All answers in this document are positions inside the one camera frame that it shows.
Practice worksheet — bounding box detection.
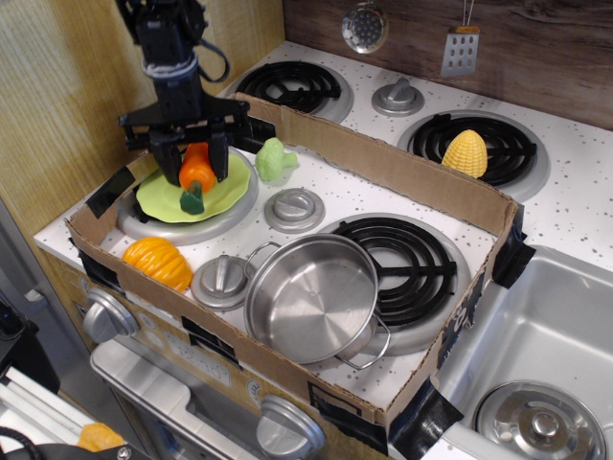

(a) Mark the orange toy carrot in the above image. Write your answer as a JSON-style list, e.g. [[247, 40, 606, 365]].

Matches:
[[179, 142, 216, 215]]

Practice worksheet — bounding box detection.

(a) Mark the oven door handle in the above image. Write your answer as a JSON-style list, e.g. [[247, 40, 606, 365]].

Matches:
[[90, 340, 264, 459]]

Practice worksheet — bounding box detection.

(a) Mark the yellow toy corn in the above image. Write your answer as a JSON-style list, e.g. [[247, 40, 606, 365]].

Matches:
[[442, 129, 488, 178]]

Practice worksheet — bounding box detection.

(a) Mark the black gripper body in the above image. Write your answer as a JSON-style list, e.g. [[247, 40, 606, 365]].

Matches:
[[119, 75, 251, 150]]

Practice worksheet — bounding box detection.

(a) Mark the orange toy pumpkin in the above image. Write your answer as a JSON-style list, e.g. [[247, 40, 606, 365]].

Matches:
[[122, 237, 193, 291]]

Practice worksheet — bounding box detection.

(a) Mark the cardboard fence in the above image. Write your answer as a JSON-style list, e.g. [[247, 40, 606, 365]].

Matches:
[[67, 94, 523, 459]]

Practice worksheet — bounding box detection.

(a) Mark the back right stove burner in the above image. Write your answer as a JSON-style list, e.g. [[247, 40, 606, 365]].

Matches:
[[397, 109, 551, 202]]

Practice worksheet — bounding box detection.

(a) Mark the front right stove burner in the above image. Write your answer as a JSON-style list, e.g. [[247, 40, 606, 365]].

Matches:
[[322, 213, 471, 357]]

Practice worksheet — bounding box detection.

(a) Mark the silver oven knob right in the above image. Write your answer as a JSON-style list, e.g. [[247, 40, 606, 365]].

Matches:
[[256, 395, 327, 459]]

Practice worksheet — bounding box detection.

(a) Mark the hanging silver spatula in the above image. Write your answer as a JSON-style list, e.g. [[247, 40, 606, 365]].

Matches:
[[441, 1, 481, 78]]

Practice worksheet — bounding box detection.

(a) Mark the stainless steel pot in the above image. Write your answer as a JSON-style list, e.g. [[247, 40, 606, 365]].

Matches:
[[243, 233, 387, 370]]

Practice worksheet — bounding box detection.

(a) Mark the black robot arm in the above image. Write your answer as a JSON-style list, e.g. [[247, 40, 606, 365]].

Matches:
[[117, 1, 251, 185]]

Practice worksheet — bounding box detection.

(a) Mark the silver oven knob left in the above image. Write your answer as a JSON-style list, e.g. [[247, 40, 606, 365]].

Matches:
[[83, 287, 140, 343]]

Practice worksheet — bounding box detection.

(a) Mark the silver centre stove knob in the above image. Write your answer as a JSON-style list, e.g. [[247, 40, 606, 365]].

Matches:
[[263, 188, 326, 234]]

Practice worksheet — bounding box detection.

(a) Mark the silver back stove knob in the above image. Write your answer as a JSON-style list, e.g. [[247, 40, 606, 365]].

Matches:
[[371, 78, 425, 117]]

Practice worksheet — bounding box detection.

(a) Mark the silver front stove knob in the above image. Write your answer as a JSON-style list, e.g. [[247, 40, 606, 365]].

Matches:
[[191, 255, 255, 311]]

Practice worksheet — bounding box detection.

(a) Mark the silver oven knob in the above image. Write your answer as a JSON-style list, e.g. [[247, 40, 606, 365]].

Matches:
[[256, 395, 327, 459], [83, 287, 140, 343]]

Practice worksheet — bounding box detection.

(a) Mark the silver sink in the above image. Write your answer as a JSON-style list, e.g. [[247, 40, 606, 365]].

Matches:
[[390, 246, 612, 459]]

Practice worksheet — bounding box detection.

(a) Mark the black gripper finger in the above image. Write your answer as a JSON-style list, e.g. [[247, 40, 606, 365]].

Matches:
[[208, 133, 229, 182], [150, 143, 182, 186]]

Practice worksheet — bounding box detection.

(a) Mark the back left stove burner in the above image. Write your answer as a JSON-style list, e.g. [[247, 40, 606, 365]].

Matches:
[[228, 60, 353, 124]]

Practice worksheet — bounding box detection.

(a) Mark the black cable bottom left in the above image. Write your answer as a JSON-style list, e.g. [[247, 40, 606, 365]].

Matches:
[[0, 425, 41, 460]]

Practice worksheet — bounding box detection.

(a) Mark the green toy broccoli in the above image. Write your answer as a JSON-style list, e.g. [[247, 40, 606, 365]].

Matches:
[[255, 137, 298, 182]]

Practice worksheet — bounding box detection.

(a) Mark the silver pot lid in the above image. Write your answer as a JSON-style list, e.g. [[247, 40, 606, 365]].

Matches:
[[472, 380, 607, 459]]

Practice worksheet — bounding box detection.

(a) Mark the light green plate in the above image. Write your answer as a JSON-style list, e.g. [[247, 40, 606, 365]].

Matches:
[[136, 152, 251, 223]]

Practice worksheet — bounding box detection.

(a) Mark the silver stove knob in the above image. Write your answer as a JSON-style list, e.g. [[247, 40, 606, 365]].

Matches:
[[371, 78, 425, 117], [191, 255, 255, 311], [263, 188, 326, 234]]

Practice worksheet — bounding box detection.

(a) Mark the hanging silver strainer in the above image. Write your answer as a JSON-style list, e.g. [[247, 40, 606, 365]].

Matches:
[[341, 1, 389, 55]]

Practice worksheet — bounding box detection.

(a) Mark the orange object bottom left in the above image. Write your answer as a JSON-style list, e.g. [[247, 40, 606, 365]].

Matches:
[[77, 422, 125, 452]]

